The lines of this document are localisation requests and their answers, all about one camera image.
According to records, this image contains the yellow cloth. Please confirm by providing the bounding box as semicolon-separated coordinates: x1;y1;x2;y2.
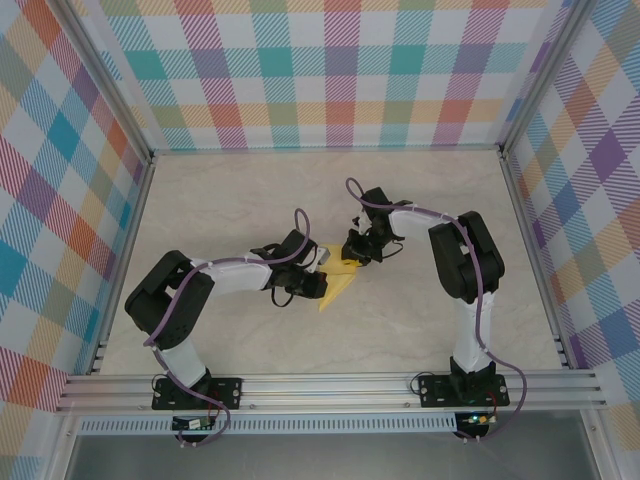
318;243;362;313

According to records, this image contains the grey metal panel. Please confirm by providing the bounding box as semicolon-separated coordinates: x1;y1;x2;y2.
64;433;601;480

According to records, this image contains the thin aluminium cross rail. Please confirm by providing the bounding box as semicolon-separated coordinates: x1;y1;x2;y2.
149;144;504;156

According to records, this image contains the wide aluminium frame rail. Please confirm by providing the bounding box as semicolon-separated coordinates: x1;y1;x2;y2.
54;370;609;414

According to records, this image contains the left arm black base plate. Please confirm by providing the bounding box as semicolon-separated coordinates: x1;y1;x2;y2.
151;375;245;412

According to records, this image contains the perforated grey cable tray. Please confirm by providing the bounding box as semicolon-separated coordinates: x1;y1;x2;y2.
77;412;459;435

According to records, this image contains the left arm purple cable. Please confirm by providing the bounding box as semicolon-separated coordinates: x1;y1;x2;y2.
143;208;314;449

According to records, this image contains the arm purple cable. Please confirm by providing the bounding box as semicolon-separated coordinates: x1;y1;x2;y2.
344;177;529;444
143;208;314;449

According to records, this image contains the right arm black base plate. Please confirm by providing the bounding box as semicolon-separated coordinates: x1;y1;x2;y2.
417;372;510;409

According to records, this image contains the left aluminium side rail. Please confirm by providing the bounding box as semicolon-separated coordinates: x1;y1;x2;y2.
89;154;157;374

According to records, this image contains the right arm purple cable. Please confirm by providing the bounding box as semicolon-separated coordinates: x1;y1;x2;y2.
344;177;529;444

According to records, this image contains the right aluminium corner post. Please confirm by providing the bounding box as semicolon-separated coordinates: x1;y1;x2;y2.
498;0;594;156

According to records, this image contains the aluminium corner post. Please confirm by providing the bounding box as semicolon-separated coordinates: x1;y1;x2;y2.
58;0;156;164
498;0;594;156

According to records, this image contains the left aluminium corner post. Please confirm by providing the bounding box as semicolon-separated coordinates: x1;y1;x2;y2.
58;0;156;164

